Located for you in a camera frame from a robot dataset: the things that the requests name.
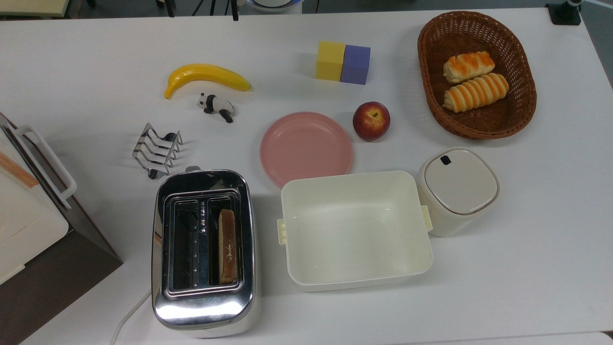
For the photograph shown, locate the brown toast bread slice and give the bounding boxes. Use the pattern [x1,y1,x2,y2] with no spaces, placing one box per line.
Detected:
[218,209,237,284]

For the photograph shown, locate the pink plate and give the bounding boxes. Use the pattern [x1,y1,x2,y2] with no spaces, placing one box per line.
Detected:
[260,112,354,188]

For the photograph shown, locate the long striped bread roll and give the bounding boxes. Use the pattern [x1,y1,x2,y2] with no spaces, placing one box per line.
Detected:
[442,73,510,114]

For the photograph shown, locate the short orange glazed bread roll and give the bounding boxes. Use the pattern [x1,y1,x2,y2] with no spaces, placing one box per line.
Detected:
[443,51,496,85]

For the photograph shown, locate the cream plastic tub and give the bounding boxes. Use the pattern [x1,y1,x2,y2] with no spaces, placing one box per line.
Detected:
[277,171,434,293]

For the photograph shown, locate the red apple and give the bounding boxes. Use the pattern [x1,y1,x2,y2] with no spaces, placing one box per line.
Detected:
[352,101,391,142]

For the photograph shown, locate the panda figurine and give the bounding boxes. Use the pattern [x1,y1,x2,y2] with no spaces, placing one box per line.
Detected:
[197,92,235,124]

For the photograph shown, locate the yellow foam block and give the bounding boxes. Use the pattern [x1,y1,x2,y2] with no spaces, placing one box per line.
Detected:
[316,41,346,81]

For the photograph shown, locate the purple foam block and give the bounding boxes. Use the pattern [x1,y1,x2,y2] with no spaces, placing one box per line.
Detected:
[340,45,372,86]

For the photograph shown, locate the yellow banana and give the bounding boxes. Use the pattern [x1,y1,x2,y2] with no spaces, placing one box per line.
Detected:
[164,64,252,100]

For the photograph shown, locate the small cream lidded bin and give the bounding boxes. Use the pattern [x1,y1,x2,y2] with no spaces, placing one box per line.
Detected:
[416,147,501,237]

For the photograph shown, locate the metal toast rack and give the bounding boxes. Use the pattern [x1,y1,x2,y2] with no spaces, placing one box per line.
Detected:
[132,123,184,181]

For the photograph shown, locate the chrome and cream toaster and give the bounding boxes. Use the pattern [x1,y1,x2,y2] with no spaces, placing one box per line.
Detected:
[151,166,261,339]

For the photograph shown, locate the black tripod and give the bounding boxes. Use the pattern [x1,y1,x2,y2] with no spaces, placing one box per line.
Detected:
[192,0,240,22]

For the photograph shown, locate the brown wicker basket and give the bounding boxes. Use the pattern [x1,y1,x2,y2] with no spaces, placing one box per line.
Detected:
[417,11,537,140]

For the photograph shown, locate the beige side table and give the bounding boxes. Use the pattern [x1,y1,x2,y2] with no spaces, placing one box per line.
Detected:
[0,0,71,20]

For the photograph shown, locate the white toaster power cable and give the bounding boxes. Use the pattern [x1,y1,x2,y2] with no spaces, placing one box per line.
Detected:
[109,289,153,345]

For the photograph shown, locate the cream oven with white handle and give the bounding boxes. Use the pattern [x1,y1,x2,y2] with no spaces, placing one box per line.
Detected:
[0,112,124,345]

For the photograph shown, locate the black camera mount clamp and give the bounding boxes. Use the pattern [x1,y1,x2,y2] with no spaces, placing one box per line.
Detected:
[545,0,583,26]

